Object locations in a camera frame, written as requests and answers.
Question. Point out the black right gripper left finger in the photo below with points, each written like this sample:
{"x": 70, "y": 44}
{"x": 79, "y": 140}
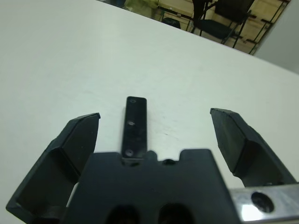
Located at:
{"x": 53, "y": 168}

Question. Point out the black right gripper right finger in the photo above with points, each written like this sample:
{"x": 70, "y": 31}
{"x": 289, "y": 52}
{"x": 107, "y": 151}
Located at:
{"x": 243, "y": 149}

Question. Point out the slim black camera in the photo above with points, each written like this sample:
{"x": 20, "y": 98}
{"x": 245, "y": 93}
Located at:
{"x": 134, "y": 130}

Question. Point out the plywood shipping crate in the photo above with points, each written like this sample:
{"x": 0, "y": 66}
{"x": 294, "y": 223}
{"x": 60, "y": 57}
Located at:
{"x": 264, "y": 32}

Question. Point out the black mesh office chair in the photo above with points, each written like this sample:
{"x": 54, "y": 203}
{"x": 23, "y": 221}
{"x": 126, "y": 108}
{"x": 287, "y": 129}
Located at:
{"x": 215, "y": 28}

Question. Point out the black waste bin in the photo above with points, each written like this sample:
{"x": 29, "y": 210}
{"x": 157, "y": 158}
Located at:
{"x": 171, "y": 23}

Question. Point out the yellowish plastic bag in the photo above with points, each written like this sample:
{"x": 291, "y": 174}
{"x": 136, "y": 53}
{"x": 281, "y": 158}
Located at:
{"x": 144, "y": 4}

